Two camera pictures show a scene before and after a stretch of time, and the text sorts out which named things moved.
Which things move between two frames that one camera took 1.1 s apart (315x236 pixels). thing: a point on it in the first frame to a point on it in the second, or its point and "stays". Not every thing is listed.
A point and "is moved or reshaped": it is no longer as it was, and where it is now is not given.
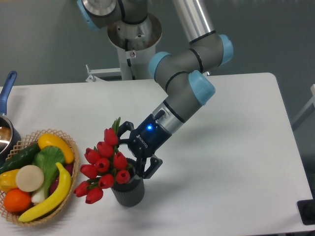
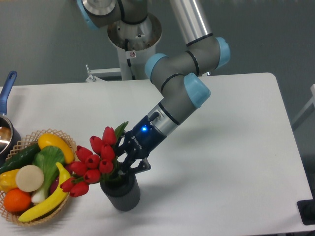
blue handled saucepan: [10, 137] stays
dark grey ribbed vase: [131, 193] is moved or reshaped
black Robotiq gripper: [147, 137] to [141, 141]
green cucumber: [23, 157] stays
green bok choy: [48, 159] stays
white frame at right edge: [312, 100] stays
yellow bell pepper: [8, 180] stays
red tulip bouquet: [104, 165] is moved or reshaped
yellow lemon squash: [49, 139] stays
